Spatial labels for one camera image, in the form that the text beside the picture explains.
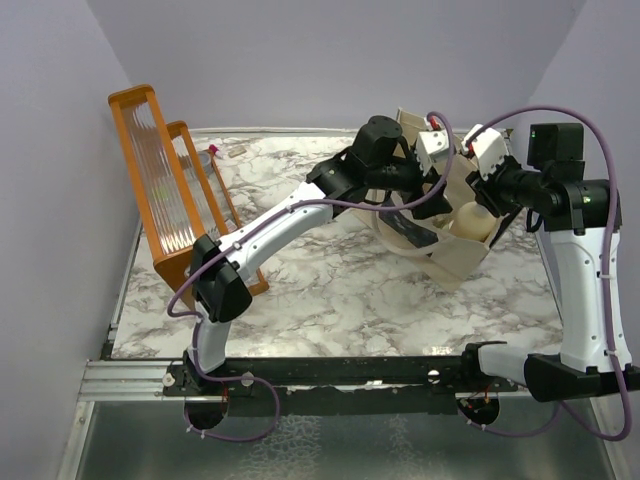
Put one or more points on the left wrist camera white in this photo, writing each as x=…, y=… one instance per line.
x=431, y=148

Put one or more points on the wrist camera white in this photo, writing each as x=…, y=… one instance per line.
x=488, y=147
x=431, y=148

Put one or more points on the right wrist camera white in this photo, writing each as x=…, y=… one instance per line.
x=488, y=147

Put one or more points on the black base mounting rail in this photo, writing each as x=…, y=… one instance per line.
x=266, y=403

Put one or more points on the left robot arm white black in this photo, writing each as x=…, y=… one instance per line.
x=381, y=172

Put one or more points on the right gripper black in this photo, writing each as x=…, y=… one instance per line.
x=486, y=189

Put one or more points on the aluminium frame rail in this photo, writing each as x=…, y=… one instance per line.
x=120, y=380

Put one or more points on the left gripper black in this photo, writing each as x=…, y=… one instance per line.
x=436, y=204

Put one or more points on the beige pump lotion bottle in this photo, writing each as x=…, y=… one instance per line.
x=472, y=221

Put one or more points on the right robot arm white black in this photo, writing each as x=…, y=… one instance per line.
x=574, y=213

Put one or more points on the grey tape roll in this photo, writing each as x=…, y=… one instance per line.
x=207, y=162

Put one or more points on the beige canvas tote bag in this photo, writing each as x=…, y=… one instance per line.
x=445, y=258

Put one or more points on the short orange wooden rack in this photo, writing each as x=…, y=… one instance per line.
x=210, y=200

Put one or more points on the small pink white tube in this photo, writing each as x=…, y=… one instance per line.
x=214, y=150

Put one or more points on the tall orange wooden rack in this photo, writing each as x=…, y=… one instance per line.
x=136, y=112

